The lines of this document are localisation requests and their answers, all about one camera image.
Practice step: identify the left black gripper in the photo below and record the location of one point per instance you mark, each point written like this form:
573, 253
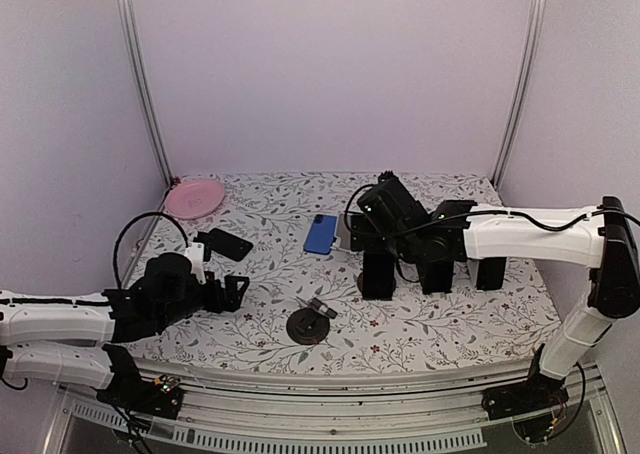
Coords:
232, 299

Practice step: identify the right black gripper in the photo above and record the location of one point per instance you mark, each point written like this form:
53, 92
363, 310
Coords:
365, 222

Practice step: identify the black phone front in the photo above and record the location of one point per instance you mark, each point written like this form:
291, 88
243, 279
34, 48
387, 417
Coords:
436, 277

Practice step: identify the white folding phone stand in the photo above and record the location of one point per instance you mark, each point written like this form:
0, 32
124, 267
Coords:
473, 268

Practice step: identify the pink phone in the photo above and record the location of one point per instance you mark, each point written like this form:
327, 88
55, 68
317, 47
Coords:
379, 276

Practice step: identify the black phone blue case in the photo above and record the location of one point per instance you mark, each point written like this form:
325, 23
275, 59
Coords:
490, 274

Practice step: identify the black round base stand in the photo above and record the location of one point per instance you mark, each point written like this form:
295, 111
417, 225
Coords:
310, 324

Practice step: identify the white grey phone stand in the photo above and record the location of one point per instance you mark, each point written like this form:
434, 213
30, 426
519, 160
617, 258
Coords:
342, 236

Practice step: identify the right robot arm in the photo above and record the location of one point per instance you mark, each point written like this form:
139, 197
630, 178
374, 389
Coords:
588, 258

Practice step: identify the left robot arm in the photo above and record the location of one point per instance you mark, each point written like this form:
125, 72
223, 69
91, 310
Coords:
82, 339

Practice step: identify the black phone far left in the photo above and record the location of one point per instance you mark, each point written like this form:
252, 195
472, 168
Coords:
229, 245

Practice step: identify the black upright phone stand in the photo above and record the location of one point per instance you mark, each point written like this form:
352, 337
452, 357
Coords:
360, 281

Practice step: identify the pink plate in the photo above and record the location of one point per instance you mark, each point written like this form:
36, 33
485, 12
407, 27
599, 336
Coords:
194, 199

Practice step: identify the front aluminium rail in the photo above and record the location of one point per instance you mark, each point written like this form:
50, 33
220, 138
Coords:
429, 412

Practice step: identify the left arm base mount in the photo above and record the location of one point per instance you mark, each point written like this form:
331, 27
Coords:
127, 390

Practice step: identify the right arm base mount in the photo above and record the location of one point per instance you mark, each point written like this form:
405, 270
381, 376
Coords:
540, 403

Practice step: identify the right aluminium frame post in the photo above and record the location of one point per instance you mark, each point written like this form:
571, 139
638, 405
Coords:
531, 42

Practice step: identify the aluminium frame post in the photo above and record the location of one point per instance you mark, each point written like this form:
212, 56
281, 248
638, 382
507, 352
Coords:
531, 42
134, 49

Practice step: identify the left aluminium frame post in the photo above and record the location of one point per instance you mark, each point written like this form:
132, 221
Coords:
134, 49

